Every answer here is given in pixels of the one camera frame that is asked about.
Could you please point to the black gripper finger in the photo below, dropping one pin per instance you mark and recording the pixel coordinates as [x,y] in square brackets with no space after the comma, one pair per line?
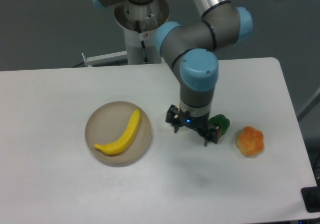
[210,133]
[173,118]

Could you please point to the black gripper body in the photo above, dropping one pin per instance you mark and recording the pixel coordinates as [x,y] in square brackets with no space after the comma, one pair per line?
[192,117]

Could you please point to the yellow banana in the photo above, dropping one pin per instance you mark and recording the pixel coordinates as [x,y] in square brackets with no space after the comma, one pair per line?
[126,138]

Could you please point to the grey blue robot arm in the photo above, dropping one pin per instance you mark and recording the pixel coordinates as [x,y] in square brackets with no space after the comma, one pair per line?
[189,51]

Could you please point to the beige round plate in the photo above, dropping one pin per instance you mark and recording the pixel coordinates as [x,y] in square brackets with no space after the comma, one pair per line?
[108,123]

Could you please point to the green bell pepper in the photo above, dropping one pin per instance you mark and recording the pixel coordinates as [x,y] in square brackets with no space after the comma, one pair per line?
[221,121]

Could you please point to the orange bread roll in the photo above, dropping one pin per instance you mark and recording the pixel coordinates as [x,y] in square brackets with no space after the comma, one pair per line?
[250,141]

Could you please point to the grey metal leg right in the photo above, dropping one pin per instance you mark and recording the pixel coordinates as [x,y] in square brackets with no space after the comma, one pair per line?
[309,105]

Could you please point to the black device at table edge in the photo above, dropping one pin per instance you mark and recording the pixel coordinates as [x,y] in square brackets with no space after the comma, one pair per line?
[311,199]

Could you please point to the white metal bracket left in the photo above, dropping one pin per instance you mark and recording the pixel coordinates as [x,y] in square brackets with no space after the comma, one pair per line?
[106,59]

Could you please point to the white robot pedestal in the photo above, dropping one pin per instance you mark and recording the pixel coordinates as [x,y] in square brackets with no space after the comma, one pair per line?
[140,24]

